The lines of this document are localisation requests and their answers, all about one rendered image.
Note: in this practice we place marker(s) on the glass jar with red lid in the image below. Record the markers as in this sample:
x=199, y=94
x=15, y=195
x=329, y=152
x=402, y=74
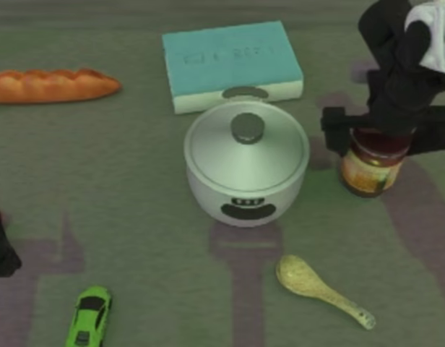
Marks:
x=370, y=170

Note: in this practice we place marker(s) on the silver pot lid grey knob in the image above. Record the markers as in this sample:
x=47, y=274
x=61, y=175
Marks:
x=240, y=159

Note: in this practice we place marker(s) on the teal hardcover book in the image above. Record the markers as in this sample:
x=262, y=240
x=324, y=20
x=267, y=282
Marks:
x=229, y=61

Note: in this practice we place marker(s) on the speckled beige ceramic spoon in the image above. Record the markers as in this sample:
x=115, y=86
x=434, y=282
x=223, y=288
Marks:
x=305, y=280

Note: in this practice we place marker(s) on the golden brown baguette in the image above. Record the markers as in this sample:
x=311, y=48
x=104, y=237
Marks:
x=49, y=86

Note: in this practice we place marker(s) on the green toy sports car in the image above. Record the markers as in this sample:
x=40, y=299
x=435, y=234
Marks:
x=90, y=318

